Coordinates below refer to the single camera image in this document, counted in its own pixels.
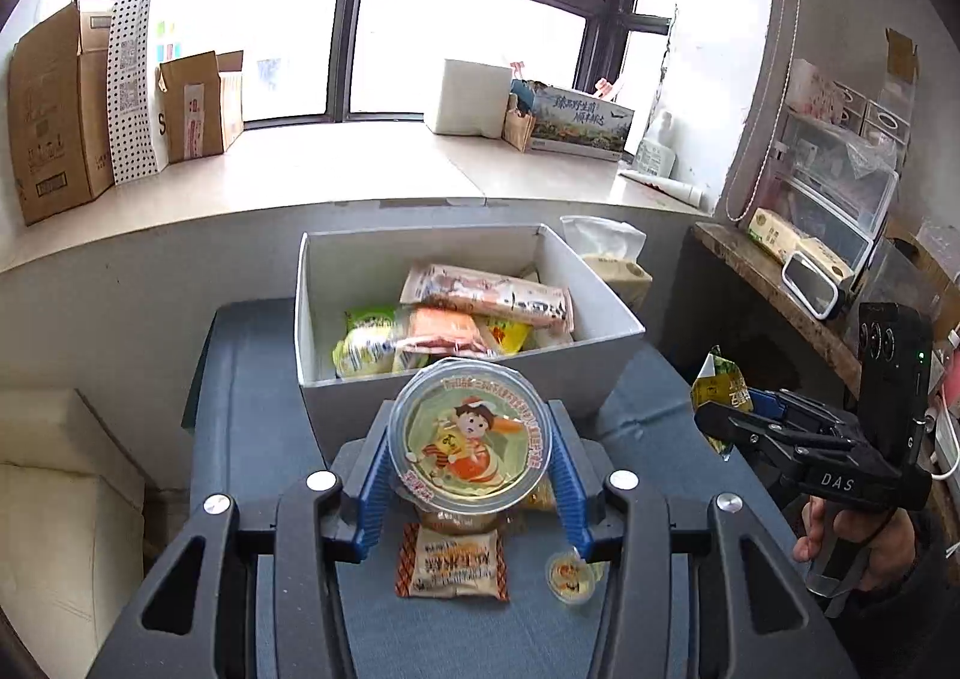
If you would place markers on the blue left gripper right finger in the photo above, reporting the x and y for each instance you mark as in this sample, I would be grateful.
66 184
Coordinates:
571 479

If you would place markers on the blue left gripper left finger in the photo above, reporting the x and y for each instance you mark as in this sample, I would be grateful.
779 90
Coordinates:
370 487

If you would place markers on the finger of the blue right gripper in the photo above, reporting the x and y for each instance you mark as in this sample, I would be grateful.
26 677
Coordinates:
766 402

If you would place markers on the small jelly cup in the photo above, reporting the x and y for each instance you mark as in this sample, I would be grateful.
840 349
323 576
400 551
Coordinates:
571 580

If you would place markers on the large jelly cup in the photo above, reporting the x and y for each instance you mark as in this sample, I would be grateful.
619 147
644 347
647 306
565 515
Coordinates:
469 441

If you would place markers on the right hand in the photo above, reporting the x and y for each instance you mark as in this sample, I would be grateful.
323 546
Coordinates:
889 540

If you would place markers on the yellow snack bag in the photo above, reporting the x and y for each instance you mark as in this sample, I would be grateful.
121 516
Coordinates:
720 381

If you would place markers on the orange cracker packet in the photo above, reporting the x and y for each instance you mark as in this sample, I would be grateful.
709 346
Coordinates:
434 565

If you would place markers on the stone side shelf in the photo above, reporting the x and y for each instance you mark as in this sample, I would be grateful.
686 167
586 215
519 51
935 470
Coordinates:
761 272

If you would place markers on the white black device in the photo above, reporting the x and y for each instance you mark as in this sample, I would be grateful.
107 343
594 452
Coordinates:
810 285

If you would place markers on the green seaweed snack packet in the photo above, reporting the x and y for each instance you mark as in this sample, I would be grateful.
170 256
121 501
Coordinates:
370 342

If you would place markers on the blue table cloth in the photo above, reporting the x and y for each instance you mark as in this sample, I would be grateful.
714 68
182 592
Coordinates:
689 551

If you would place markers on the orange snack packet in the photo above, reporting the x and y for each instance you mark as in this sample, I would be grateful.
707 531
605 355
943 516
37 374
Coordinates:
437 331

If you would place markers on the beige box on shelf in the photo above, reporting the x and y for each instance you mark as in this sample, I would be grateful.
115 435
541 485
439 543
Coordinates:
781 239

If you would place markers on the white storage box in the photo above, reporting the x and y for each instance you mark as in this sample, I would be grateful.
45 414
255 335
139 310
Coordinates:
345 270

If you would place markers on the yellow flat snack packet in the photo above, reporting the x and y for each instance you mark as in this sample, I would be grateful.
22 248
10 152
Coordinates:
503 337

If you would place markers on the pink long snack packet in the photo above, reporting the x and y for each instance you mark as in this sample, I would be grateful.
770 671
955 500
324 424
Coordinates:
476 293

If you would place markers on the white tube on sill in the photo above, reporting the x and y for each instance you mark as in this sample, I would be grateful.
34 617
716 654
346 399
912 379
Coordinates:
681 191

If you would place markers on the tissue pack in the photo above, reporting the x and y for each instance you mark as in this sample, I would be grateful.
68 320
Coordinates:
611 249

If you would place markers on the clear plastic drawer organizer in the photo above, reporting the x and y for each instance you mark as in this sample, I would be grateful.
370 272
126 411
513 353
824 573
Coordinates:
837 159

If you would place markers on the white bottle on sill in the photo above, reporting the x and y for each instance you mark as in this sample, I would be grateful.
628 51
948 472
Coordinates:
655 154

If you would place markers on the cream sofa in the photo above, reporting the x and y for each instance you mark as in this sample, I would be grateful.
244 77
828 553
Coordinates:
72 528

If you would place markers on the printed landscape box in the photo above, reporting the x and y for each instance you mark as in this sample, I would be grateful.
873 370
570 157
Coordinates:
573 123

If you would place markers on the small woven basket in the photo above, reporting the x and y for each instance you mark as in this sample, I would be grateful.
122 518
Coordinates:
518 125

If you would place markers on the white box on sill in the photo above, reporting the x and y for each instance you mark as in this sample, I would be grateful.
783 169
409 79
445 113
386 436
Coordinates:
465 98

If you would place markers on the small open cardboard box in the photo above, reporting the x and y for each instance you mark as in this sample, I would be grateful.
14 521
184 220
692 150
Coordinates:
202 104

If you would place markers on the dotted white paper bag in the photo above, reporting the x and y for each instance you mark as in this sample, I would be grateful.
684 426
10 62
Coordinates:
142 35

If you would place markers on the large cardboard box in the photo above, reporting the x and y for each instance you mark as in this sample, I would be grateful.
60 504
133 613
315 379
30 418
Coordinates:
57 111

